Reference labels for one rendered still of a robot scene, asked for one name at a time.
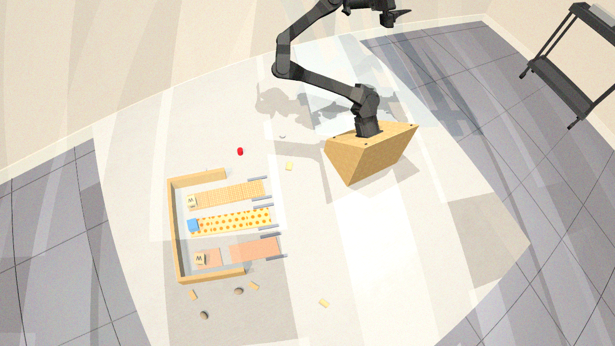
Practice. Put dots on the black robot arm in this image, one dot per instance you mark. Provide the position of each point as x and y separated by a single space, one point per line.
365 99

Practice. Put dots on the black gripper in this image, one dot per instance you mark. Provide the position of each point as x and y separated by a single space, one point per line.
388 18

